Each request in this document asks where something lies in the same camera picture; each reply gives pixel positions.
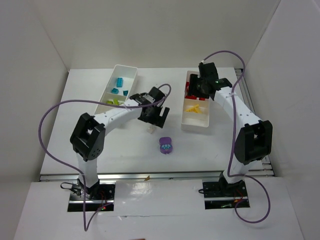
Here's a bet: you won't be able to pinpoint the white divided bin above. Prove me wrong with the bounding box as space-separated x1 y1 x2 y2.
94 64 138 114
181 70 210 134

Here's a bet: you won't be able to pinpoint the teal 2x2 lego brick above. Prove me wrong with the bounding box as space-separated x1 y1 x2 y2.
111 88 119 95

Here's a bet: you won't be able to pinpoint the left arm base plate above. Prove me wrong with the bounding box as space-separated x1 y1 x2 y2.
60 182 116 213

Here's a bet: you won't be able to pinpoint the left white divided bin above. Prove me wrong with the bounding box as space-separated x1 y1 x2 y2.
94 64 138 114

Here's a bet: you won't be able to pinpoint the red 2x2 lego brick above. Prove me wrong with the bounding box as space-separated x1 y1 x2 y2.
185 95 206 101

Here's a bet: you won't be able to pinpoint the green 2x3 lego brick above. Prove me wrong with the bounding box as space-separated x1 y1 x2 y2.
112 98 121 106

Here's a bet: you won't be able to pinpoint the aluminium rail front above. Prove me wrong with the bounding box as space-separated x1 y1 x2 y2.
39 170 273 182

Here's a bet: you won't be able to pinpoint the purple flower lego box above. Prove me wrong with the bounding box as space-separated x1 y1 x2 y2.
159 136 173 154

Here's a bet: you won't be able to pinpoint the right white divided bin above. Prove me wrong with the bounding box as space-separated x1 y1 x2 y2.
181 70 210 134

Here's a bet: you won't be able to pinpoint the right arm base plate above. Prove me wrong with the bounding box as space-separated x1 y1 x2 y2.
198 181 250 210

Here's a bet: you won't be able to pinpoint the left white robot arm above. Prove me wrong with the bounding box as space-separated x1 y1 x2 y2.
70 87 170 199

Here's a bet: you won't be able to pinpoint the white lego brick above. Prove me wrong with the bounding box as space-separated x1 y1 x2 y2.
147 126 156 134

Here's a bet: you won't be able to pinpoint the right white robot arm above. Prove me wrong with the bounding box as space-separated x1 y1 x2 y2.
187 62 273 193

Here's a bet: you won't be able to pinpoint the teal 2x4 lego brick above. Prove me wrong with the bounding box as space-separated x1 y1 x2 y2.
116 77 124 88

